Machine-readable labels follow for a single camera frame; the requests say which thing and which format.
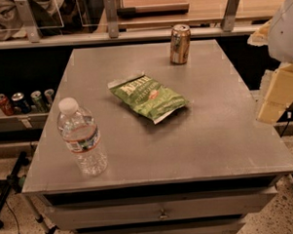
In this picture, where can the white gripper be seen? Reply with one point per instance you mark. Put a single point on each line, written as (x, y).
(285, 31)

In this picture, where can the green jalapeno chip bag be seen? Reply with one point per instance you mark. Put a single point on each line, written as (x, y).
(147, 97)

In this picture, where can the gold soda can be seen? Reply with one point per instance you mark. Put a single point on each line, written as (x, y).
(179, 43)

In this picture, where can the upper grey drawer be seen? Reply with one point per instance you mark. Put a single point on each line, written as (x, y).
(167, 207)

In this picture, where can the wooden board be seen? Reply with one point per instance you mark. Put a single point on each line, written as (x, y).
(130, 8)

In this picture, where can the clear plastic water bottle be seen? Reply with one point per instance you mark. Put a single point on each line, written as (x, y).
(81, 135)

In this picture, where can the silver soda can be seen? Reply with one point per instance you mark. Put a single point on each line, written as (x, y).
(50, 96)

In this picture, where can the green soda can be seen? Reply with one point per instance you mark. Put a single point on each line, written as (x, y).
(39, 102)

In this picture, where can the blue soda can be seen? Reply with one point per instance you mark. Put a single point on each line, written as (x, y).
(20, 101)

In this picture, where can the grey cloth pile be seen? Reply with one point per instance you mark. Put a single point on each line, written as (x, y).
(45, 13)

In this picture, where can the red soda can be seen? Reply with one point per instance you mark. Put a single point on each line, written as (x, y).
(6, 106)

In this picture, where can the black tripod stand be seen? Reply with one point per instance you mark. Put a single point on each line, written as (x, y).
(11, 181)

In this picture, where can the right metal bracket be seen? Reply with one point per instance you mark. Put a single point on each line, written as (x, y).
(228, 21)

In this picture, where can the metal bracket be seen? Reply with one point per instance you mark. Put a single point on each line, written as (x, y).
(228, 21)
(111, 17)
(29, 22)

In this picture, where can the middle metal bracket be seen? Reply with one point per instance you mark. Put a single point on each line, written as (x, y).
(111, 17)

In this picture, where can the left metal bracket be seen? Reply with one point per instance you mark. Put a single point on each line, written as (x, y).
(29, 22)

